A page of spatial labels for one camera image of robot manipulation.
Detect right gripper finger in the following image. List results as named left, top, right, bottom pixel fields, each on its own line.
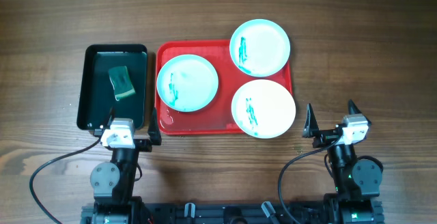
left=348, top=99, right=371, bottom=126
left=302, top=103, right=320, bottom=138

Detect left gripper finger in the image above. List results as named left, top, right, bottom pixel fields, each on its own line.
left=104, top=107, right=115, bottom=128
left=147, top=108, right=162, bottom=145

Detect green yellow sponge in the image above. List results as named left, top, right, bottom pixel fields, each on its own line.
left=108, top=66, right=136, bottom=101

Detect white plate front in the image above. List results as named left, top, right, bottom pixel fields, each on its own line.
left=231, top=79, right=296, bottom=139

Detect light blue plate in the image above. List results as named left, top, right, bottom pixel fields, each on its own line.
left=229, top=19, right=291, bottom=77
left=156, top=54, right=219, bottom=112

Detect light blue plate top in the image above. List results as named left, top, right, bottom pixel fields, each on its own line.
left=229, top=19, right=291, bottom=77

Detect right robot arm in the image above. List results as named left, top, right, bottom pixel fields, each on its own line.
left=302, top=100, right=384, bottom=223

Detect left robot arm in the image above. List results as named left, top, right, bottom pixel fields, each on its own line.
left=81, top=109, right=162, bottom=224

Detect red plastic tray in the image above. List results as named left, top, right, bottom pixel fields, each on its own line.
left=154, top=40, right=294, bottom=137

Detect black rectangular basin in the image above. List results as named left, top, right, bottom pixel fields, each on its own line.
left=76, top=44, right=147, bottom=130

